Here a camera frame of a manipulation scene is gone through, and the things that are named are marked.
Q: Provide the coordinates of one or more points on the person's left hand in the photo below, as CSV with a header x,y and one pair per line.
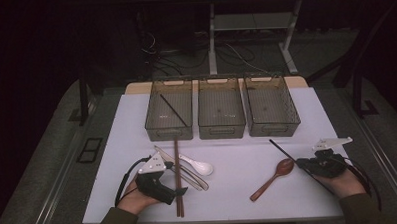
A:
x,y
134,201

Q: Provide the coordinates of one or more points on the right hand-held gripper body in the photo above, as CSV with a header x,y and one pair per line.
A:
x,y
330,164

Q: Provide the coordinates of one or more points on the brown wooden spoon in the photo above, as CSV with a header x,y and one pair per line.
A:
x,y
265,187

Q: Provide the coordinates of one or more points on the black floor outlet frame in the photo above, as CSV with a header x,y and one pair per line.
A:
x,y
89,150

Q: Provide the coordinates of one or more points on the white desk with metal legs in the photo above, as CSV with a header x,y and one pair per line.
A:
x,y
250,21

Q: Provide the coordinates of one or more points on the brown wooden chopstick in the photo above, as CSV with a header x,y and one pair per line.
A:
x,y
181,209
176,159

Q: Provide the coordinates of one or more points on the grey mesh basket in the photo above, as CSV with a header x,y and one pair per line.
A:
x,y
220,108
271,106
169,108

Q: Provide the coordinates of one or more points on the white ceramic spoon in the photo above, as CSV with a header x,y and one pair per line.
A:
x,y
201,167

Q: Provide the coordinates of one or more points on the black metal stand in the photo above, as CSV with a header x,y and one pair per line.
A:
x,y
357,86
83,99

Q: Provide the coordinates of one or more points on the metal table knife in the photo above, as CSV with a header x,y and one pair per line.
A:
x,y
192,177

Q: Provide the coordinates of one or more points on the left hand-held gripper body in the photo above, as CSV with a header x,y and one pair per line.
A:
x,y
151,167

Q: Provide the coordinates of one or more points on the black chopstick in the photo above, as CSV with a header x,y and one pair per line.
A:
x,y
283,151
173,110

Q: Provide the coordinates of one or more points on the person's right hand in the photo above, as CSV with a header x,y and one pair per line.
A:
x,y
345,185

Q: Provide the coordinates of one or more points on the metal fork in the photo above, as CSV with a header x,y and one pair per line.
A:
x,y
190,183

